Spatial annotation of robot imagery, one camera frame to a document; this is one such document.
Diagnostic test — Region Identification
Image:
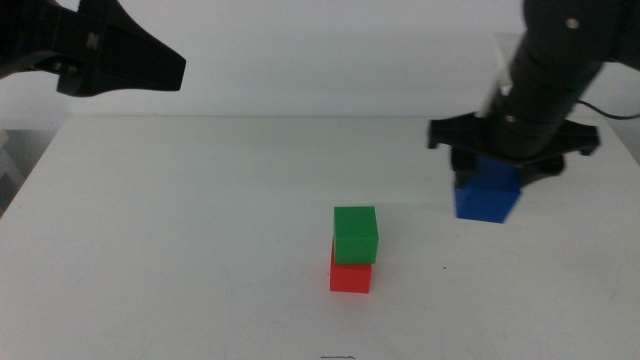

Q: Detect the blue cube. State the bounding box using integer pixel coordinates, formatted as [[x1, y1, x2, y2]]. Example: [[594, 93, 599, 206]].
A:
[[453, 154, 523, 225]]

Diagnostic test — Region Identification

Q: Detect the green cube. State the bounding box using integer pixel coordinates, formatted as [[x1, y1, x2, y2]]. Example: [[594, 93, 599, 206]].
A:
[[332, 205, 380, 266]]

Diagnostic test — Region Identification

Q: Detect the red cube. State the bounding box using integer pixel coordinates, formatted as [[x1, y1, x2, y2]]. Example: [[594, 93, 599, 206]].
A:
[[328, 241, 373, 295]]

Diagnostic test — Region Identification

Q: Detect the black braided camera cable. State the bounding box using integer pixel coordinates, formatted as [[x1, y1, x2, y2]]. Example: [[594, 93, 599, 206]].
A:
[[574, 99, 640, 122]]

